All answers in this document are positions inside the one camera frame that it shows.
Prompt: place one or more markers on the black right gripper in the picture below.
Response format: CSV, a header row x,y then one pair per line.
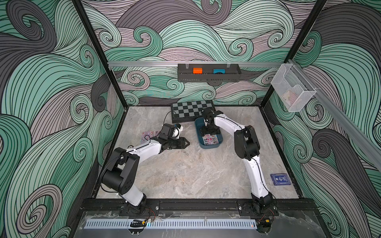
x,y
205,130

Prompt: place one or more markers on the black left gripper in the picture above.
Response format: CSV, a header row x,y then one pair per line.
x,y
181,140

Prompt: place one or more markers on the lilac small sticker sheet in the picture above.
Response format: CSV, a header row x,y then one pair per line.
x,y
210,139

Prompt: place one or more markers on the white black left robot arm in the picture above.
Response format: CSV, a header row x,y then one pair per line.
x,y
121,169

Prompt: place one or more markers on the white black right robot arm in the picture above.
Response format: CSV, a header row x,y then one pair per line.
x,y
247,147

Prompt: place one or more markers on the teal plastic storage box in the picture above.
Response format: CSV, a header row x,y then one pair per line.
x,y
198,124

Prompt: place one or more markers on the black grey chessboard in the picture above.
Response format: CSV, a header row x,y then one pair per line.
x,y
182,112

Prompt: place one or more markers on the teal block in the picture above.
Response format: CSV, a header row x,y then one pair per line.
x,y
219,71

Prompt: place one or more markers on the orange block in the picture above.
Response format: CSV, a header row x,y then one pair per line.
x,y
197,70

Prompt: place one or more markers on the blue card pack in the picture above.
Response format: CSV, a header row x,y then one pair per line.
x,y
280,179

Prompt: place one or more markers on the black wall shelf tray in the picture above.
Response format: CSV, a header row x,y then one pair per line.
x,y
233,73

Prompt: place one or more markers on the white slotted cable duct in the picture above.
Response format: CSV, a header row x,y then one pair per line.
x,y
229,224

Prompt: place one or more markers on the clear acrylic wall holder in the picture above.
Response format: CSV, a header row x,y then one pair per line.
x,y
292,87

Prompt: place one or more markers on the aluminium rail back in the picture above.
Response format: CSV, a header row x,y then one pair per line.
x,y
140,63

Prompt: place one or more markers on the aluminium rail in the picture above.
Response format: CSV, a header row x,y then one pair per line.
x,y
367,147
140,63

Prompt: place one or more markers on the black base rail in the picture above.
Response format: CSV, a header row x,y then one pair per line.
x,y
167,207

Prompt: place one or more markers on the aluminium rail right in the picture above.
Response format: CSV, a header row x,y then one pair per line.
x,y
367,147

